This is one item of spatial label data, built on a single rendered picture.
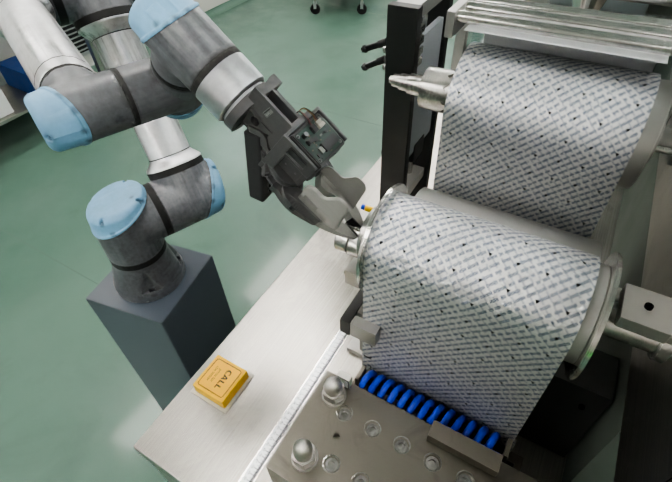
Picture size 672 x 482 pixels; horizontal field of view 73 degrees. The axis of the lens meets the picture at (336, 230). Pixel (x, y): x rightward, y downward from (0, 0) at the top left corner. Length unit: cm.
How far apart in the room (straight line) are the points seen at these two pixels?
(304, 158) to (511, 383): 36
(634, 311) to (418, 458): 33
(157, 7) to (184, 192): 46
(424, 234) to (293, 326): 48
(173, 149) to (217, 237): 154
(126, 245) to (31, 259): 186
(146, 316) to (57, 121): 53
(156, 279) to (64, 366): 127
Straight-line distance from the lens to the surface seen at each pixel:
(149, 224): 95
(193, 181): 96
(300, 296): 98
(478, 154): 69
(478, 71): 67
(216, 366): 89
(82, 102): 63
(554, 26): 67
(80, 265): 262
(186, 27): 56
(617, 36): 66
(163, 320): 102
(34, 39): 77
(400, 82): 75
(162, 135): 96
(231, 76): 54
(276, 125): 53
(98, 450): 200
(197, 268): 109
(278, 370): 89
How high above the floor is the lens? 167
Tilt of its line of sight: 44 degrees down
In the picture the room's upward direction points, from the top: 3 degrees counter-clockwise
